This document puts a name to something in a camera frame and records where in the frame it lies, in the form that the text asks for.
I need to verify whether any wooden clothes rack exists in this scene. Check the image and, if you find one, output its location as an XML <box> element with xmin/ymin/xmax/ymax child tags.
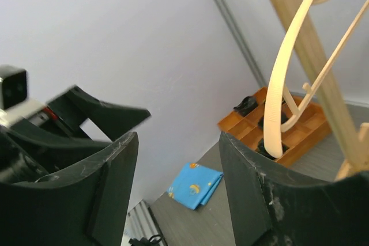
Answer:
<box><xmin>263</xmin><ymin>0</ymin><xmax>368</xmax><ymax>180</ymax></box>

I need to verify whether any aluminium frame rail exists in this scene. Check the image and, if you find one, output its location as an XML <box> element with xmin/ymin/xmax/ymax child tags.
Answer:
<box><xmin>214</xmin><ymin>0</ymin><xmax>267</xmax><ymax>86</ymax></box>

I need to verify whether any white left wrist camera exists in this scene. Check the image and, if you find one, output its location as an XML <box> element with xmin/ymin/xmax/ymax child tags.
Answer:
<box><xmin>1</xmin><ymin>65</ymin><xmax>45</xmax><ymax>127</ymax></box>

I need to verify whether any rolled dark sock bottom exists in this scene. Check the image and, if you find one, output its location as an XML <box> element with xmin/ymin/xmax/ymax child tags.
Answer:
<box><xmin>256</xmin><ymin>138</ymin><xmax>289</xmax><ymax>160</ymax></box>

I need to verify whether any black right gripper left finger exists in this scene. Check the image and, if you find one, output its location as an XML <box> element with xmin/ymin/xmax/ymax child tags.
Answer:
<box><xmin>1</xmin><ymin>132</ymin><xmax>139</xmax><ymax>245</ymax></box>

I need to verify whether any blue folded cloth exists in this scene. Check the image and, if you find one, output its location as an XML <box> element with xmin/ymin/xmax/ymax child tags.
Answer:
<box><xmin>167</xmin><ymin>162</ymin><xmax>224</xmax><ymax>210</ymax></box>

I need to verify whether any rolled dark sock top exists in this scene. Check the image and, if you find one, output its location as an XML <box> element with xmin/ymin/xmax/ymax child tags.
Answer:
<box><xmin>233</xmin><ymin>96</ymin><xmax>258</xmax><ymax>116</ymax></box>

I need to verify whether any rolled dark sock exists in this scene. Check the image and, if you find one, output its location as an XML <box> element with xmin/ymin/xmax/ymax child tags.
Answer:
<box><xmin>233</xmin><ymin>96</ymin><xmax>258</xmax><ymax>116</ymax></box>
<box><xmin>256</xmin><ymin>138</ymin><xmax>289</xmax><ymax>160</ymax></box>
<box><xmin>258</xmin><ymin>99</ymin><xmax>291</xmax><ymax>130</ymax></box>

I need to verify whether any rolled dark sock middle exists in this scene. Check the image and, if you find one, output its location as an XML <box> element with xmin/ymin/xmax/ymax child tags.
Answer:
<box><xmin>258</xmin><ymin>99</ymin><xmax>291</xmax><ymax>130</ymax></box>

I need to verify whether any wooden compartment tray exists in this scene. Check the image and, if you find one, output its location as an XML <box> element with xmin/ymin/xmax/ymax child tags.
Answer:
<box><xmin>217</xmin><ymin>87</ymin><xmax>332</xmax><ymax>167</ymax></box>

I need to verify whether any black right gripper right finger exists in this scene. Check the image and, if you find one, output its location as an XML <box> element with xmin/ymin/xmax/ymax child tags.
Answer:
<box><xmin>219</xmin><ymin>133</ymin><xmax>368</xmax><ymax>245</ymax></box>

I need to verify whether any wooden hanger with teal shirt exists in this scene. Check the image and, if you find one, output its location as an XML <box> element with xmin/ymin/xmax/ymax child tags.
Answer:
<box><xmin>264</xmin><ymin>0</ymin><xmax>369</xmax><ymax>159</ymax></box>

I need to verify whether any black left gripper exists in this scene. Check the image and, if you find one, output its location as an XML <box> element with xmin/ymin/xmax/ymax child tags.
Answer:
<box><xmin>1</xmin><ymin>86</ymin><xmax>150</xmax><ymax>183</ymax></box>

